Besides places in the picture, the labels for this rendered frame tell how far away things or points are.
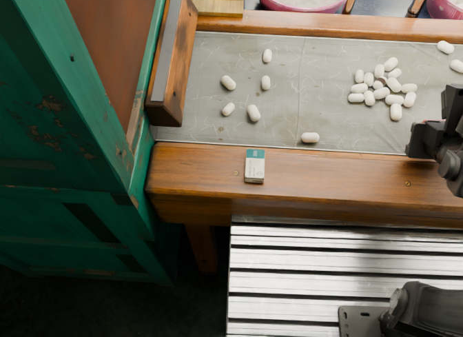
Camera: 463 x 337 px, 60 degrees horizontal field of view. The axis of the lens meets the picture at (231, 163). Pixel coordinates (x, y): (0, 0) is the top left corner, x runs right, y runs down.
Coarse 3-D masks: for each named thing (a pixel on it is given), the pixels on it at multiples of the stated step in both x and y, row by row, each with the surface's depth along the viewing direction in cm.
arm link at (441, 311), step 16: (416, 288) 58; (432, 288) 56; (416, 304) 57; (432, 304) 54; (448, 304) 50; (400, 320) 60; (416, 320) 56; (432, 320) 53; (448, 320) 49; (448, 336) 56
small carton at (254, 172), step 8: (248, 152) 74; (256, 152) 74; (264, 152) 74; (248, 160) 73; (256, 160) 73; (264, 160) 73; (248, 168) 72; (256, 168) 72; (264, 168) 72; (248, 176) 71; (256, 176) 71; (264, 176) 71
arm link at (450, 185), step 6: (462, 150) 56; (462, 156) 56; (462, 162) 55; (462, 168) 55; (462, 174) 54; (456, 180) 56; (462, 180) 54; (450, 186) 57; (456, 186) 55; (462, 186) 54; (456, 192) 54; (462, 192) 53
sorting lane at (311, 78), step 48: (240, 48) 91; (288, 48) 91; (336, 48) 91; (384, 48) 91; (432, 48) 91; (192, 96) 85; (240, 96) 85; (288, 96) 85; (336, 96) 85; (432, 96) 85; (240, 144) 79; (288, 144) 80; (336, 144) 80; (384, 144) 80
